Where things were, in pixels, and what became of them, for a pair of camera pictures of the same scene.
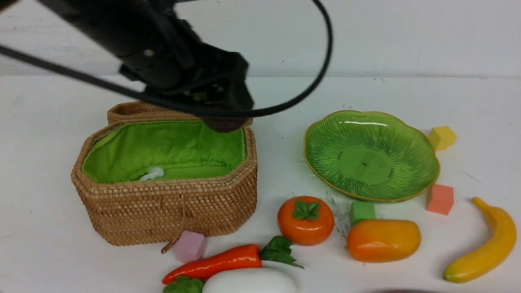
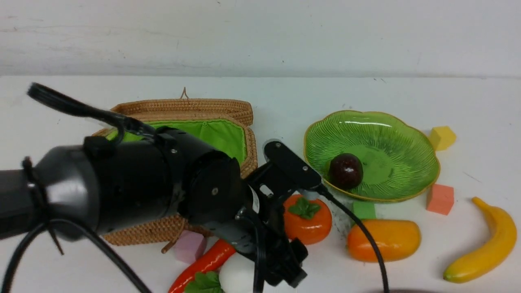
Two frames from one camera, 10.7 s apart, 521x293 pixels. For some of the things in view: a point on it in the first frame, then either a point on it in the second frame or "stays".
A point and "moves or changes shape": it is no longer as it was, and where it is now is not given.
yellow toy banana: [492, 255] stays
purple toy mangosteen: [224, 124] to [345, 171]
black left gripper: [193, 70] to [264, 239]
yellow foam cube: [442, 137] stays
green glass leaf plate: [378, 157] stays
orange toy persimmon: [305, 220] stays
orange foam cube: [440, 199] stays
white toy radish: [254, 280] moves or changes shape
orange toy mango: [375, 240] stays
